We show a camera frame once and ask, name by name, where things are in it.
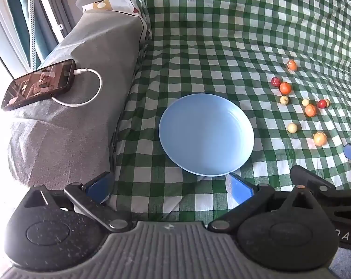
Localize green checked cloth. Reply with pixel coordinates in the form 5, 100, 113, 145
108, 0, 351, 223

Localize black smartphone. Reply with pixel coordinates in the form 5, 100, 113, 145
1, 59, 77, 112

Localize light blue plate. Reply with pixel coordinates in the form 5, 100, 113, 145
159, 93, 255, 177

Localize white perforated strip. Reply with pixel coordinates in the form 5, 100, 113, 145
27, 0, 38, 70

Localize tan cardboard tag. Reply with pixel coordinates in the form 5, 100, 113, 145
82, 0, 113, 13

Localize large yellow-orange fruit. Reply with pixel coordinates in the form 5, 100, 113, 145
313, 131, 328, 147

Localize grey window frame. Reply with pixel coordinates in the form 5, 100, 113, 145
33, 0, 77, 40

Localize teal curtain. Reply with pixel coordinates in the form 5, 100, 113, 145
5, 0, 58, 64

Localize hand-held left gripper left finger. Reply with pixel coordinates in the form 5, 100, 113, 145
23, 172, 130, 233

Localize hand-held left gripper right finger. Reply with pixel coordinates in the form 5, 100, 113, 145
207, 173, 319, 233

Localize white charging cable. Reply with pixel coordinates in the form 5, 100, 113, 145
50, 68, 103, 108

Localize grey fabric covered box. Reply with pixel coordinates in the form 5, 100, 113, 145
7, 9, 149, 191

